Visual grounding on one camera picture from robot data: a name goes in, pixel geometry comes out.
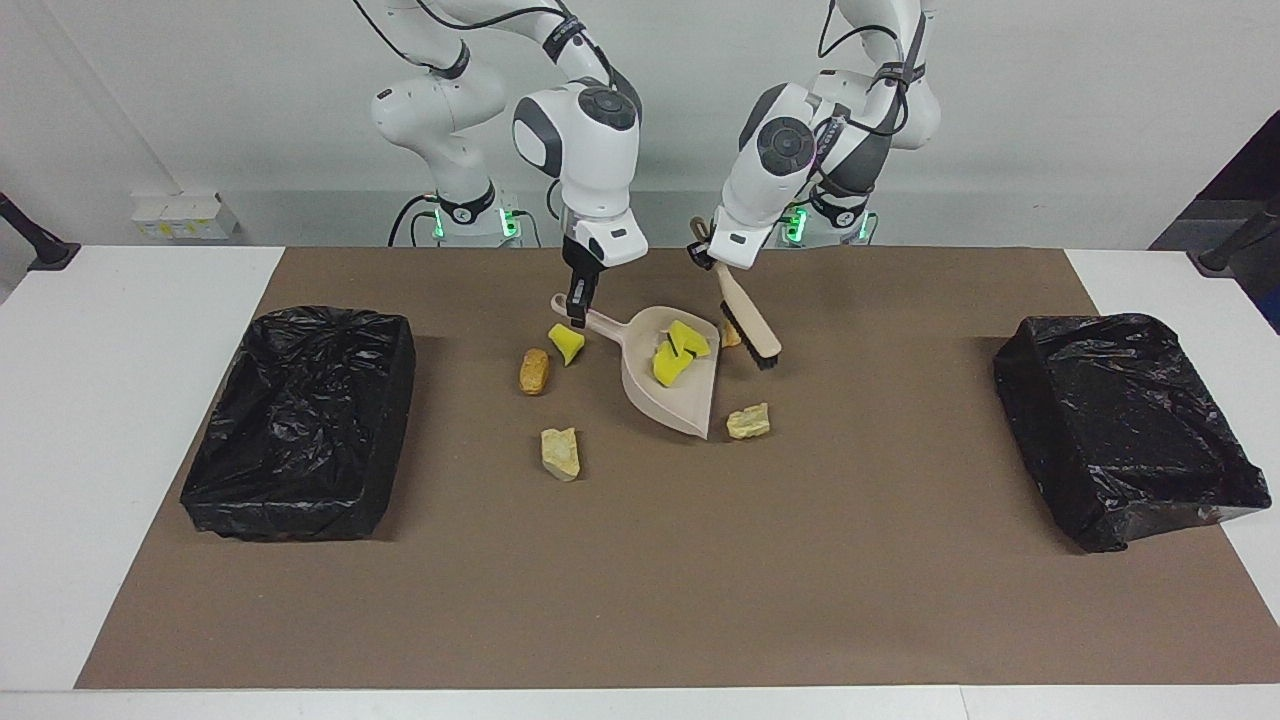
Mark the small yellow sponge wedge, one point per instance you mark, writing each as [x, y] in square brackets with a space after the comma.
[567, 343]

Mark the beige plastic dustpan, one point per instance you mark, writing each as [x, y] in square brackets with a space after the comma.
[670, 405]

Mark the pale crumbly bread chunk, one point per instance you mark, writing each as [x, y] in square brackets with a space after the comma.
[748, 422]

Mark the bin lined with black bag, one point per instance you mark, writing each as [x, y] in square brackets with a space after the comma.
[300, 420]
[1120, 430]

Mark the black stand pole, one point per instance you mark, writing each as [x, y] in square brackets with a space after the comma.
[1235, 240]
[40, 245]

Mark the wooden brush with black bristles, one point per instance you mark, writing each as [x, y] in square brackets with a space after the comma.
[748, 320]

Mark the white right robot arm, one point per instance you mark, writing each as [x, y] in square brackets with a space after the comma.
[590, 150]

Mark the large yellow sponge piece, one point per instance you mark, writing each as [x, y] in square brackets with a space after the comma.
[668, 368]

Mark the small cut bread roll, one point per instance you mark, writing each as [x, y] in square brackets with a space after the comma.
[730, 336]

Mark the notched yellow sponge piece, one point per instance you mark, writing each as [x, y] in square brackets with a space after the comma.
[692, 340]

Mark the brown bread roll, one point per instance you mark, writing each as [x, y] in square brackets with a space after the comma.
[534, 372]

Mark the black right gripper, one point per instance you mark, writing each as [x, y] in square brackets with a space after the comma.
[580, 272]

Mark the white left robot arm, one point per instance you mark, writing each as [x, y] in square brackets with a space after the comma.
[780, 170]

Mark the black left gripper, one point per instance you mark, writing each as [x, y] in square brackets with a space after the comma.
[705, 252]

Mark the pale cream bread chunk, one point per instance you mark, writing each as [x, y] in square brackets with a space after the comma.
[560, 455]

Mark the white box on floor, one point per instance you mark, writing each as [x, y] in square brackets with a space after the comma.
[185, 215]

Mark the brown table mat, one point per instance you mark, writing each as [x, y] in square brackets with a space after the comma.
[600, 620]

